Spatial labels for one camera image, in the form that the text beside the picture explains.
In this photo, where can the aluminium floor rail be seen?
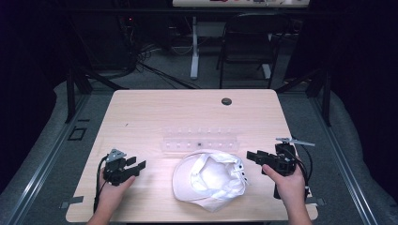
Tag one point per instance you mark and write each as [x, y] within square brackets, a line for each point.
[344, 162]
[47, 159]

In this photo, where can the black metal stand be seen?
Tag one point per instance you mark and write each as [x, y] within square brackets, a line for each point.
[75, 90]
[322, 93]

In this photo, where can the dark round table grommet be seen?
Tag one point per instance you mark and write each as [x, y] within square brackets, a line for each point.
[226, 101]

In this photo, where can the white desk leg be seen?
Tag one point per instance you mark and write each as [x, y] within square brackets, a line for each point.
[195, 53]

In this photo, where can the grey tape strip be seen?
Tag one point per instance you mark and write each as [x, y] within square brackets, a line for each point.
[316, 201]
[72, 202]

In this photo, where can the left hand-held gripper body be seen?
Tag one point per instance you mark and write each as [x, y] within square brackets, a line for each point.
[115, 168]

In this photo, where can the black tape square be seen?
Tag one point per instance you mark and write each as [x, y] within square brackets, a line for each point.
[77, 133]

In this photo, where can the white cap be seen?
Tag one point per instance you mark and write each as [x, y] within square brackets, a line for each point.
[208, 181]

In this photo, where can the white desk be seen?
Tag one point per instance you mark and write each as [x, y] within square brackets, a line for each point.
[237, 3]

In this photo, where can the black chair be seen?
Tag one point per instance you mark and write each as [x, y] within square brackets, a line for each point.
[250, 47]

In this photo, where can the person's right hand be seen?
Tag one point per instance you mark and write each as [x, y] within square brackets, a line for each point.
[289, 186]

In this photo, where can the clear acrylic rack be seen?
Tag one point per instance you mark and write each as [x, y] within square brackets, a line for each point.
[200, 142]

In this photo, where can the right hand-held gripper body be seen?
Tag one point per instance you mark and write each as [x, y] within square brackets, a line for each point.
[284, 161]

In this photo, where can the person's left hand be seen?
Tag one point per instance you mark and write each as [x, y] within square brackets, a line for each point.
[113, 194]

